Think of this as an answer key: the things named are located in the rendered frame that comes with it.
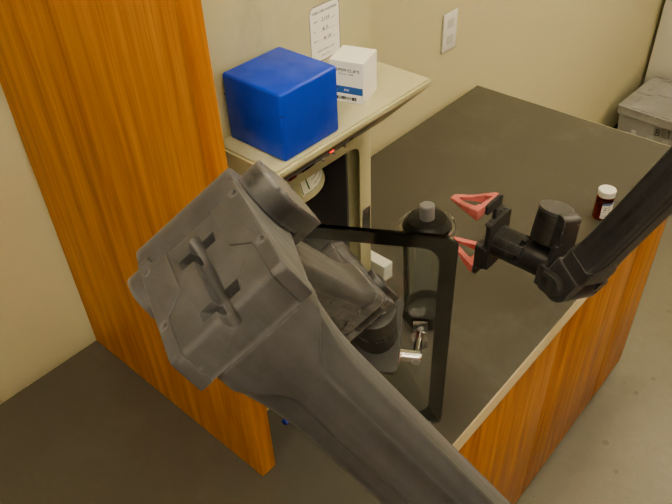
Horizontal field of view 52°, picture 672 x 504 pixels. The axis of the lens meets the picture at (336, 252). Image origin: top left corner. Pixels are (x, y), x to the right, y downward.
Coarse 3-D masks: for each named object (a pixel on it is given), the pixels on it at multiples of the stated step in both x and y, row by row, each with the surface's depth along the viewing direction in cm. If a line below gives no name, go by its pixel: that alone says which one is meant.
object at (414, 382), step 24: (312, 240) 95; (336, 240) 94; (360, 240) 94; (384, 240) 93; (408, 240) 92; (432, 240) 91; (384, 264) 95; (408, 264) 95; (432, 264) 94; (456, 264) 93; (408, 288) 98; (432, 288) 97; (408, 312) 101; (432, 312) 100; (408, 336) 104; (432, 336) 103; (432, 360) 106; (408, 384) 111; (432, 384) 110; (432, 408) 113
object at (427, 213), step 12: (420, 204) 127; (432, 204) 127; (408, 216) 129; (420, 216) 128; (432, 216) 127; (444, 216) 128; (408, 228) 128; (420, 228) 126; (432, 228) 126; (444, 228) 126
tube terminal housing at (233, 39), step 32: (224, 0) 80; (256, 0) 84; (288, 0) 88; (320, 0) 93; (352, 0) 97; (224, 32) 82; (256, 32) 86; (288, 32) 90; (352, 32) 100; (224, 64) 84; (224, 96) 86; (224, 128) 89; (352, 160) 118; (352, 192) 123; (352, 224) 127
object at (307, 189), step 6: (318, 174) 113; (306, 180) 110; (312, 180) 111; (318, 180) 113; (324, 180) 115; (294, 186) 109; (300, 186) 110; (306, 186) 110; (312, 186) 111; (318, 186) 113; (300, 192) 110; (306, 192) 110; (312, 192) 111; (318, 192) 112; (306, 198) 111
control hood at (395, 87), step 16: (384, 64) 104; (384, 80) 100; (400, 80) 100; (416, 80) 100; (384, 96) 96; (400, 96) 96; (352, 112) 93; (368, 112) 93; (384, 112) 95; (352, 128) 90; (368, 128) 105; (224, 144) 88; (240, 144) 88; (320, 144) 87; (336, 144) 90; (240, 160) 86; (256, 160) 85; (272, 160) 84; (288, 160) 84; (304, 160) 85
